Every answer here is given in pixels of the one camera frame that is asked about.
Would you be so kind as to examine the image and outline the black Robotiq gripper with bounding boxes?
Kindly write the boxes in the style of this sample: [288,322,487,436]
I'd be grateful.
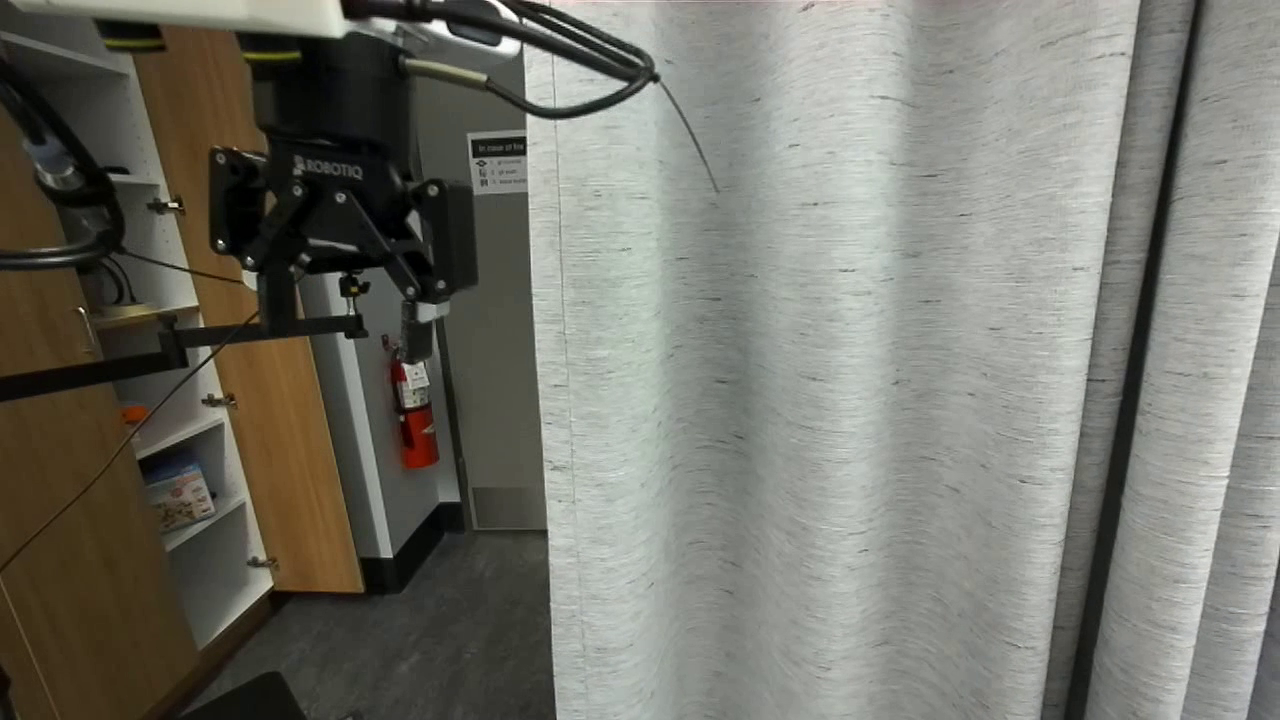
[204,41,453,374]

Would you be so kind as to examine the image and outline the light grey fabric curtain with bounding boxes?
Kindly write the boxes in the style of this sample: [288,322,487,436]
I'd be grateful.
[522,0,1146,720]
[1074,0,1280,720]

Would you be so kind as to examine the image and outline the red fire extinguisher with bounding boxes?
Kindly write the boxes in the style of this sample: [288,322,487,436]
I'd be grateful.
[379,331,443,475]

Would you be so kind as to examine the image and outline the open wooden cabinet door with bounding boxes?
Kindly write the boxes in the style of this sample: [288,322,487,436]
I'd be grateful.
[130,27,367,599]

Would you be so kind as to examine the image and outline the grey door with kick plate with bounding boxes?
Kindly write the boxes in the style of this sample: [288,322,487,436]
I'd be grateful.
[398,54,552,535]

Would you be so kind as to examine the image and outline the white paper door sign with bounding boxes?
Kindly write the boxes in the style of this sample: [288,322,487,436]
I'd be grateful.
[465,128,534,201]

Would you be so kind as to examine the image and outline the black tripod cross bar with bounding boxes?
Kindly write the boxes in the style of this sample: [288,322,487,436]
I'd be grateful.
[0,310,373,405]

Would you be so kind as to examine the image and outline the small printed cardboard box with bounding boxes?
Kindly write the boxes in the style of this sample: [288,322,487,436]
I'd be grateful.
[142,455,220,535]

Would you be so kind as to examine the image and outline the white shelf unit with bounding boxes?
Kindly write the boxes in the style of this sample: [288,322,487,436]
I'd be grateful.
[0,27,279,654]

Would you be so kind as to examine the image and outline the wooden cabinet side panel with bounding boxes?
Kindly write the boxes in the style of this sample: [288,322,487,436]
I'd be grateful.
[0,104,204,720]

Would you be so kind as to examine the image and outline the thin black zip tie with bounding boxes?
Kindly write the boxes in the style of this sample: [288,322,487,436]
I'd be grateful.
[649,69,730,201]

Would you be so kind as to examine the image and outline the black flat object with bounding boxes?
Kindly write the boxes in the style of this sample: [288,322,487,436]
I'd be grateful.
[178,668,320,720]

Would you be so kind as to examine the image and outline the black wrist camera block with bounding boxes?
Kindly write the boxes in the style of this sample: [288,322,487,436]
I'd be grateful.
[422,178,485,300]

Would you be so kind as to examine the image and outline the thin dark wire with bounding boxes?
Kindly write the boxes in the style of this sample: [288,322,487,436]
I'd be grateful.
[0,317,270,579]

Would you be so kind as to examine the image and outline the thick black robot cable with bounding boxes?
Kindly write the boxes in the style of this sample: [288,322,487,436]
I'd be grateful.
[0,54,134,281]

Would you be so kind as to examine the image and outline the black gripper cable bundle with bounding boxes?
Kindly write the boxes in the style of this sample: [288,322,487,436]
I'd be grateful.
[337,0,666,126]

